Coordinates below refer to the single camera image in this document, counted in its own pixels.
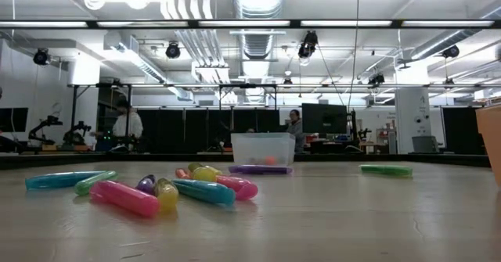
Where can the green highlighter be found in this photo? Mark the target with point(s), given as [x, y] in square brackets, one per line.
[92, 182]
[385, 170]

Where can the black computer monitor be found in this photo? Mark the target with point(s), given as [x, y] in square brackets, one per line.
[324, 118]

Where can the white column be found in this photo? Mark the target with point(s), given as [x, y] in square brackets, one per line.
[411, 113]

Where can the silver ventilation duct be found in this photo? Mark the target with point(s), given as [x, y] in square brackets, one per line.
[258, 0]

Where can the purple highlighter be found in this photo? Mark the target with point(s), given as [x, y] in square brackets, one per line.
[146, 184]

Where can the black metal table frame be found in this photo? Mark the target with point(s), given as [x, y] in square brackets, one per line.
[156, 160]

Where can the black partition panels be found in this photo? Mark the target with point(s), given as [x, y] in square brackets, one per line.
[176, 131]

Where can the orange highlighter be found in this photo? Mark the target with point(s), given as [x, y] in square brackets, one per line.
[182, 173]

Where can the black wall screen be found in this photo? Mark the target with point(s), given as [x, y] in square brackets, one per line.
[13, 119]

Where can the black partition panel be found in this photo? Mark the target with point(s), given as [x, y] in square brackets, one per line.
[462, 131]

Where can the grey box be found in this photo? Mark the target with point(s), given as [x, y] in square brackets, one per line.
[424, 144]

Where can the yellow highlighter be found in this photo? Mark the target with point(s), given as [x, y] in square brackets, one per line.
[167, 195]
[203, 174]

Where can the white ceiling pipes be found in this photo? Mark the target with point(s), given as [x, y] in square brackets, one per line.
[184, 4]

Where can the cluttered background desk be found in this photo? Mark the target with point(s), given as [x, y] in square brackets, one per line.
[364, 146]

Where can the black ceiling spotlight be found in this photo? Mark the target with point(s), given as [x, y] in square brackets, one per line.
[375, 79]
[41, 56]
[450, 51]
[308, 43]
[173, 50]

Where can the clear plastic bin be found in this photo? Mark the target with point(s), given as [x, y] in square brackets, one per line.
[254, 144]

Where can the black background robot arm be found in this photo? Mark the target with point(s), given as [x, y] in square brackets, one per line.
[52, 120]
[74, 137]

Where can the pink highlighter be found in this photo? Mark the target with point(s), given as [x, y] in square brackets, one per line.
[125, 198]
[240, 187]

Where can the lavender highlighter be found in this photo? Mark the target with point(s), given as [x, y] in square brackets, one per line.
[260, 169]

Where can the black background station frame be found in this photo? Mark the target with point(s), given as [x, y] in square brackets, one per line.
[176, 85]

